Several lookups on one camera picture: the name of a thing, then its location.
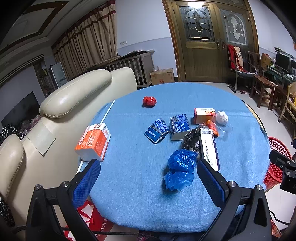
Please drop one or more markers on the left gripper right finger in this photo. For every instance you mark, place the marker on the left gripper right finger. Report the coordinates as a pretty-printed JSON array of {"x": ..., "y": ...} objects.
[{"x": 214, "y": 182}]

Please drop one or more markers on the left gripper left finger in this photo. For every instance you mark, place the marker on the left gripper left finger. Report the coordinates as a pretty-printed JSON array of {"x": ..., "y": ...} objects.
[{"x": 83, "y": 182}]

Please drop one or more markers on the black plastic bag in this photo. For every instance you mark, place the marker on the black plastic bag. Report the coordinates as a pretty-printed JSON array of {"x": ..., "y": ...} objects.
[{"x": 191, "y": 142}]

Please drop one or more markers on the orange snack wrapper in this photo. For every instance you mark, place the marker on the orange snack wrapper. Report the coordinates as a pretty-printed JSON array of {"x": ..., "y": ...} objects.
[{"x": 211, "y": 125}]

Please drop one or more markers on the blue silver carton box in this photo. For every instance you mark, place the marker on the blue silver carton box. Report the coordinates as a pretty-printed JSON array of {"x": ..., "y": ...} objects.
[{"x": 179, "y": 127}]

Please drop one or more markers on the red orange gift box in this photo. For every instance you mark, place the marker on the red orange gift box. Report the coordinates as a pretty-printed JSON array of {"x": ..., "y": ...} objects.
[{"x": 202, "y": 115}]

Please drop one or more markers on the red mesh trash basket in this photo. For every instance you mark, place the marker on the red mesh trash basket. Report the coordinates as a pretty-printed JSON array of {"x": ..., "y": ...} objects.
[{"x": 273, "y": 176}]

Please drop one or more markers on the white purple long box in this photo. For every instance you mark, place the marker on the white purple long box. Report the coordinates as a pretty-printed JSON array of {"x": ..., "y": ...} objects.
[{"x": 208, "y": 148}]

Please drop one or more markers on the blue plastic bag lower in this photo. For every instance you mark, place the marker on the blue plastic bag lower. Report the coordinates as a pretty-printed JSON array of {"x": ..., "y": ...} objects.
[{"x": 178, "y": 180}]

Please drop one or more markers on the blue plastic bag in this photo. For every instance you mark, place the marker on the blue plastic bag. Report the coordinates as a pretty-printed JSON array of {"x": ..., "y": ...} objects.
[
  {"x": 178, "y": 180},
  {"x": 182, "y": 161}
]

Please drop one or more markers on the red gift bag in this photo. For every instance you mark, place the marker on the red gift bag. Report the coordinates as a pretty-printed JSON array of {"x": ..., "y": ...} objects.
[{"x": 93, "y": 219}]

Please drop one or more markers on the blue plastic bag upper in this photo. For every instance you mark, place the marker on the blue plastic bag upper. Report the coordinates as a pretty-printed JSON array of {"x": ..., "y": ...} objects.
[{"x": 182, "y": 161}]

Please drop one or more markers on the cream leather sofa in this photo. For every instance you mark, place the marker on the cream leather sofa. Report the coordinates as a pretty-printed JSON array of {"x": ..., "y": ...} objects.
[{"x": 46, "y": 155}]

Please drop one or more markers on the orange white carton box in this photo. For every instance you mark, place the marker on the orange white carton box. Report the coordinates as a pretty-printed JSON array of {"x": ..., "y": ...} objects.
[{"x": 93, "y": 141}]

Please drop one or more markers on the bamboo chair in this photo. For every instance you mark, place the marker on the bamboo chair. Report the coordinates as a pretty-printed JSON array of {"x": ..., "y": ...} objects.
[{"x": 288, "y": 111}]

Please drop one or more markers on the blue table cloth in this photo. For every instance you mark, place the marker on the blue table cloth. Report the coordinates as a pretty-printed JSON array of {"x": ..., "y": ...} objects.
[{"x": 130, "y": 190}]

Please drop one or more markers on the white crumpled paper ball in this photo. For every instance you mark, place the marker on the white crumpled paper ball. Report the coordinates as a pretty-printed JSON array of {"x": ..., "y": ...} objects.
[{"x": 222, "y": 118}]

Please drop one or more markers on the small blue flattened box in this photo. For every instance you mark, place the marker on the small blue flattened box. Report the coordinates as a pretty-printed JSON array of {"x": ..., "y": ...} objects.
[{"x": 157, "y": 131}]

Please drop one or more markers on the dark wooden stool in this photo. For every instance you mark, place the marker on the dark wooden stool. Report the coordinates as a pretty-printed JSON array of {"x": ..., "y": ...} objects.
[{"x": 264, "y": 89}]

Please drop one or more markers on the white thin stick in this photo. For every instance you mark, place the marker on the white thin stick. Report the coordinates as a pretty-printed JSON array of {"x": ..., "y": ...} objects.
[{"x": 107, "y": 112}]

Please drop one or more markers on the black monitor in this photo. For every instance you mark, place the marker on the black monitor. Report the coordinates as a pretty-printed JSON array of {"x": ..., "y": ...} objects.
[{"x": 282, "y": 62}]

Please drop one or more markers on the red crumpled plastic ball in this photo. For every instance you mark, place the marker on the red crumpled plastic ball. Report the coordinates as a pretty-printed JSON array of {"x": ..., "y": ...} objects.
[{"x": 149, "y": 101}]

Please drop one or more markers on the chair with red cloth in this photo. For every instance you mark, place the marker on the chair with red cloth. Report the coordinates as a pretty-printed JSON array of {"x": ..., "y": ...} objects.
[{"x": 236, "y": 64}]

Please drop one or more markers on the brown cardboard box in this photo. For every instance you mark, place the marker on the brown cardboard box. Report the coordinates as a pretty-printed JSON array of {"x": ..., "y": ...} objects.
[{"x": 162, "y": 76}]

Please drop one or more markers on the wooden baby crib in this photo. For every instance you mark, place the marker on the wooden baby crib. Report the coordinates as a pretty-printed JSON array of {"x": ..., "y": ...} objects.
[{"x": 140, "y": 62}]

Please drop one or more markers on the beige striped curtain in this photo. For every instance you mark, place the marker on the beige striped curtain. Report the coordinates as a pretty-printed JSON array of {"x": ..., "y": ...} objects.
[{"x": 90, "y": 40}]

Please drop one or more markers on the wooden double door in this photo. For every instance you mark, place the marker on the wooden double door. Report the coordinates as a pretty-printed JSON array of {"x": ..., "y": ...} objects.
[{"x": 201, "y": 32}]

